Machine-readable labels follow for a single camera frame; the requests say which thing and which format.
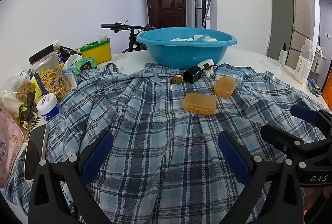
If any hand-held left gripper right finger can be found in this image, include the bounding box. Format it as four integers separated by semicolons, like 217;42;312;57
218;131;305;224

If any green pump bottle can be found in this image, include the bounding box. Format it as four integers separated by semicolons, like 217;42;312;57
278;43;288;65

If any green tissue pack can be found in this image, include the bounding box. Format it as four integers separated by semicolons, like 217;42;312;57
63;54;98;86

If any clear bag of nuts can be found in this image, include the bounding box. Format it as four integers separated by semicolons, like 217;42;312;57
0;75;39;117

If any blue plaid shirt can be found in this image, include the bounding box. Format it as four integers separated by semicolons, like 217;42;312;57
4;62;328;224

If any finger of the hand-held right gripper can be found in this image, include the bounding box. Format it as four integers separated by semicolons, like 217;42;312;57
260;123;315;162
290;104;332;143

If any light blue tissue packet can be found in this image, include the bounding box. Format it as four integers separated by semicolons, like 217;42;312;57
214;66;244;88

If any white case with black cord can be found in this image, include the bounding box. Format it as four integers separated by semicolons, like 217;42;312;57
197;58;219;80

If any black bicycle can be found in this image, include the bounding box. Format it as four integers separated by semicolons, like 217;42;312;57
101;22;159;53

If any clear plastic bottle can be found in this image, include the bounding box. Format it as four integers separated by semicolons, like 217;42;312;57
296;38;315;84

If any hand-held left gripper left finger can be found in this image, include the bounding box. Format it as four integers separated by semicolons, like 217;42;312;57
28;131;115;224

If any mop pole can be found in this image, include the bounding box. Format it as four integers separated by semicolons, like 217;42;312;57
202;0;214;29

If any clear plastic lid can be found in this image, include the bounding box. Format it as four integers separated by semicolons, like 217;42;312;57
259;57;282;69

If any beige refrigerator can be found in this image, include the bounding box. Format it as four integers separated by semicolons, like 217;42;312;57
267;0;316;67

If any square orange plastic box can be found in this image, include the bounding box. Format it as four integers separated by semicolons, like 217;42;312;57
214;77;236;99

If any black plastic bag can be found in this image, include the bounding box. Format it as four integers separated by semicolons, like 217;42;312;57
60;46;77;61

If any pink cartoon pouch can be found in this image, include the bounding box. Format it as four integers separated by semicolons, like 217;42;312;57
0;107;25;189

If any long orange plastic box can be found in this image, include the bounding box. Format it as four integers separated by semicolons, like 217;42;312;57
183;93;216;115

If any dark brown door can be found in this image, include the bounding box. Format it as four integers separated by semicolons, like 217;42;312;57
145;0;187;27

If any white jar with blue label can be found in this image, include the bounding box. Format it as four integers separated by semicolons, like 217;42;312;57
36;93;60;121

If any smartphone with white case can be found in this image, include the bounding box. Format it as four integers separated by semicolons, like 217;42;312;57
24;124;50;183

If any yellow container with green rim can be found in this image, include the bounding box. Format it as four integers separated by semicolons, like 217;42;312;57
79;37;112;65

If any small blue box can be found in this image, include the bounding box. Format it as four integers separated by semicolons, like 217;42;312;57
309;79;322;98

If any blue plastic basin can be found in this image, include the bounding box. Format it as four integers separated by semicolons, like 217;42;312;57
135;27;238;70

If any white desktop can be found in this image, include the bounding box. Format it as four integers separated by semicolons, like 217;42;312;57
0;48;331;224

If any black rectangular box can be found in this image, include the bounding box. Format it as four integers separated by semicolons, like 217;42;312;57
183;65;203;84

